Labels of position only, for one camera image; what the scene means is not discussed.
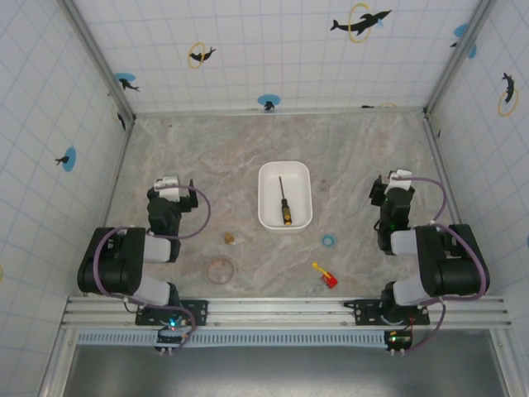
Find white plastic bin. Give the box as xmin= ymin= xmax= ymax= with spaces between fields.
xmin=257 ymin=160 xmax=313 ymax=234

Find black yellow screwdriver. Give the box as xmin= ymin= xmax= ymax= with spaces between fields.
xmin=278 ymin=175 xmax=293 ymax=227

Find red yellow toy piece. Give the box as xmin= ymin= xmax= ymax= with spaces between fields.
xmin=311 ymin=261 xmax=339 ymax=289

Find penguin blue disc sticker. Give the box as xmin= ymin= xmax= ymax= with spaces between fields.
xmin=256 ymin=93 xmax=282 ymax=112

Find shark blue disc sticker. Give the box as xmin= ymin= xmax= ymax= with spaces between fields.
xmin=112 ymin=72 xmax=141 ymax=93

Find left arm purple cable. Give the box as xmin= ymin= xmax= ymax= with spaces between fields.
xmin=91 ymin=184 xmax=212 ymax=353

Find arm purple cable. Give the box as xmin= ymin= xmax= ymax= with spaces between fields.
xmin=91 ymin=184 xmax=212 ymax=353
xmin=401 ymin=176 xmax=491 ymax=355

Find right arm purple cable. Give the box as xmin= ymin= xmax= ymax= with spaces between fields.
xmin=401 ymin=176 xmax=491 ymax=355

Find aluminium frame side beam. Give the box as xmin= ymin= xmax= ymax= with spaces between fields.
xmin=423 ymin=113 xmax=461 ymax=227
xmin=101 ymin=118 xmax=136 ymax=232

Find black fish yellow ring sticker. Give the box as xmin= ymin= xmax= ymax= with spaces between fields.
xmin=109 ymin=102 xmax=127 ymax=132

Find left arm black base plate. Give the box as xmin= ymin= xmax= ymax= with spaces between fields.
xmin=135 ymin=299 xmax=209 ymax=328

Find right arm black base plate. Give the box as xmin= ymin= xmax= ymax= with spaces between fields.
xmin=343 ymin=298 xmax=431 ymax=327

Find aluminium frame rear beam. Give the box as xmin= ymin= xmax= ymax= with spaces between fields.
xmin=132 ymin=105 xmax=427 ymax=117

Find seal yellow ring sticker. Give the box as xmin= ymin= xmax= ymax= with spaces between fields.
xmin=187 ymin=41 xmax=217 ymax=69

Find aluminium mounting rail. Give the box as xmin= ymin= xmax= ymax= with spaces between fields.
xmin=61 ymin=294 xmax=512 ymax=330

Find aluminium frame post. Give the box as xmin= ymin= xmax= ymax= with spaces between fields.
xmin=60 ymin=0 xmax=137 ymax=122
xmin=424 ymin=0 xmax=493 ymax=116

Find white slotted cable duct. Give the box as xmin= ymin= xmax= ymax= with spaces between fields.
xmin=75 ymin=330 xmax=390 ymax=348

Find orca yellow ring sticker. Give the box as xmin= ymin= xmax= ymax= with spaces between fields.
xmin=497 ymin=71 xmax=520 ymax=118

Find dolphin yellow ring sticker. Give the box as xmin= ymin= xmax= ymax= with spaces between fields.
xmin=329 ymin=2 xmax=393 ymax=45

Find blue blob wall sticker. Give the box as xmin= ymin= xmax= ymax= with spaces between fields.
xmin=449 ymin=22 xmax=479 ymax=60

